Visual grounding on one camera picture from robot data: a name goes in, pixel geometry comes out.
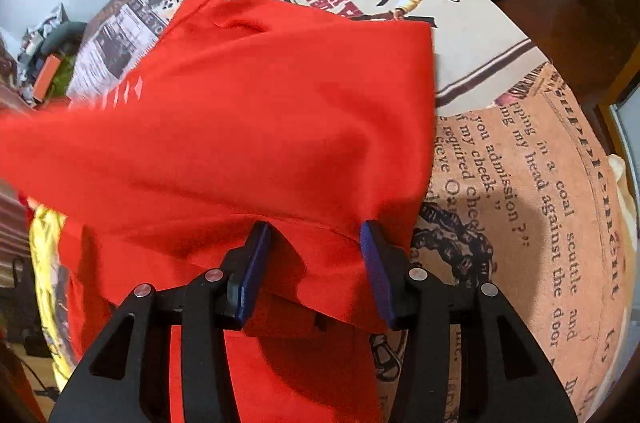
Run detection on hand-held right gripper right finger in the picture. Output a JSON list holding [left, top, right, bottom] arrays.
[[360, 219, 584, 423]]

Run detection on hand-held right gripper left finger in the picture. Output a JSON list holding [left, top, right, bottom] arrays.
[[48, 221, 273, 423]]

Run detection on red shirt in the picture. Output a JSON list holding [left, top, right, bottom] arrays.
[[0, 0, 441, 423]]

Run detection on printed blanket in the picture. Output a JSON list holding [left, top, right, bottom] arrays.
[[29, 0, 637, 423]]

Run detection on orange box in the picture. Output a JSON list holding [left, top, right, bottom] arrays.
[[33, 54, 63, 100]]

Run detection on cluttered desk pile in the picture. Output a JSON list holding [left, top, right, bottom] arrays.
[[15, 3, 90, 104]]

